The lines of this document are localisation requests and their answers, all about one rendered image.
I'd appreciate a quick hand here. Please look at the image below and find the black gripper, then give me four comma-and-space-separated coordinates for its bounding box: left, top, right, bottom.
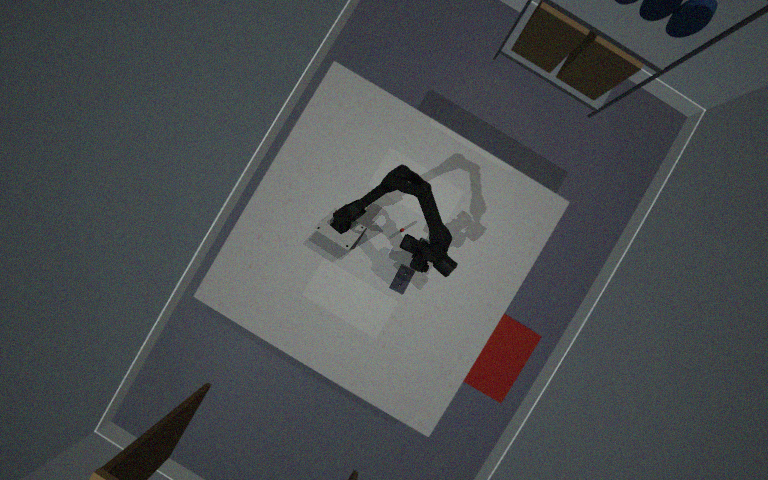
400, 234, 421, 257

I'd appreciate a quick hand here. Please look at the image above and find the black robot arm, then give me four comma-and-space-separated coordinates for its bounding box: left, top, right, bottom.
330, 164, 458, 277

